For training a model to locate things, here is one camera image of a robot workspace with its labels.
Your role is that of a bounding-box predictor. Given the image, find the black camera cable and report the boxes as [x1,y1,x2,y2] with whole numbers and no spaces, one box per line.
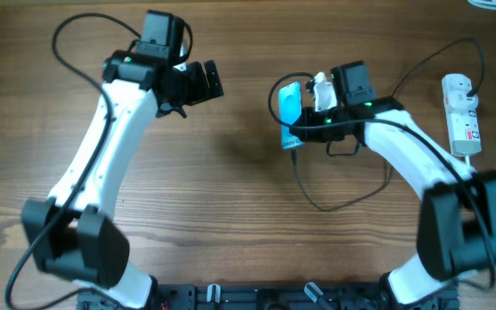
[267,71,496,289]
[3,11,142,310]

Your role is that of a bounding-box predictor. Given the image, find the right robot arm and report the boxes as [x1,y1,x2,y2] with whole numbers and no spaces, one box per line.
[278,61,496,309]

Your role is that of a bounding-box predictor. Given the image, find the teal Galaxy smartphone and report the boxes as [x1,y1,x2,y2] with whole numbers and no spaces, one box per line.
[278,81,303,151]

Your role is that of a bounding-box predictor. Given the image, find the black right camera cable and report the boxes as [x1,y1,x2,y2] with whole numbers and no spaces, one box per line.
[267,71,496,289]

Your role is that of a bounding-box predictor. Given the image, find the black left camera cable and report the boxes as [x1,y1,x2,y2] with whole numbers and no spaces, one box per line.
[3,11,142,310]

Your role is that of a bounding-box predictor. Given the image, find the white power strip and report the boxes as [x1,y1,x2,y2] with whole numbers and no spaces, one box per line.
[441,73,481,158]

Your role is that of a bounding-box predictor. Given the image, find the white charger plug adapter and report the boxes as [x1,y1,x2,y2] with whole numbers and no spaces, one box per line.
[443,90,479,113]

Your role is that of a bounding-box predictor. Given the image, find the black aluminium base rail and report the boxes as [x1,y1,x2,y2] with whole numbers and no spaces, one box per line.
[76,282,461,310]

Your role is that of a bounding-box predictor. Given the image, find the black charger cable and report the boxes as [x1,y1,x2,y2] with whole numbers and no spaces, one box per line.
[289,37,487,213]

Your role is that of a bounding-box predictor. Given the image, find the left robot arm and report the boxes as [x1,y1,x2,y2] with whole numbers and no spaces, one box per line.
[21,10,223,309]

